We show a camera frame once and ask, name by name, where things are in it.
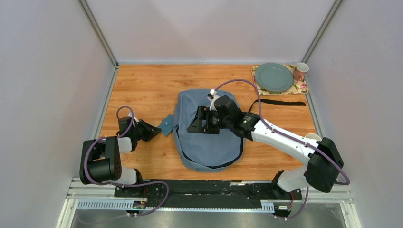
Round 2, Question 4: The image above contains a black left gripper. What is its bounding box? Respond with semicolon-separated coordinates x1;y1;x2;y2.
132;119;162;143

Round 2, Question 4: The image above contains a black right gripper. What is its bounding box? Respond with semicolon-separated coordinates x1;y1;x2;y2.
187;106;232;135

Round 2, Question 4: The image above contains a blue-grey student backpack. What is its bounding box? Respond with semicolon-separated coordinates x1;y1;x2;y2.
173;89;245;172

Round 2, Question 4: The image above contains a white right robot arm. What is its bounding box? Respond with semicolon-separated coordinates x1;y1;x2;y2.
187;95;344;199

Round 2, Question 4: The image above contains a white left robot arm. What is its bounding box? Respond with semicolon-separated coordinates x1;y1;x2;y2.
79;116;162;197

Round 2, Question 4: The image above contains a teal round plate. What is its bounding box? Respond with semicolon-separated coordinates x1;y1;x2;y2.
254;63;294;93

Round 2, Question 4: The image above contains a floral placemat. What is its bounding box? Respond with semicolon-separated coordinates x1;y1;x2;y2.
251;65;309;95

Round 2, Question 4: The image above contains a yellow mug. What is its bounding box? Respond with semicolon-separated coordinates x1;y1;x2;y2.
305;133;322;141

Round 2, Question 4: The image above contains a pink mug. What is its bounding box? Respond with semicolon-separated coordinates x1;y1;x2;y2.
293;62;309;81

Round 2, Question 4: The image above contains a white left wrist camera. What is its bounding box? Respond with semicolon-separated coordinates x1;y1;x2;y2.
130;116;139;127

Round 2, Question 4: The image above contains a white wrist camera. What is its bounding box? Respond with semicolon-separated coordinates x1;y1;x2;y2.
207;89;220;111
130;116;139;127

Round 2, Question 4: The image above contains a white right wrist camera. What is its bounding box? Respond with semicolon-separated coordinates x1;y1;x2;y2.
207;89;220;111

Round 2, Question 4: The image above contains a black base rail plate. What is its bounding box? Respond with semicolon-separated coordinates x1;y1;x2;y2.
114;180;302;209

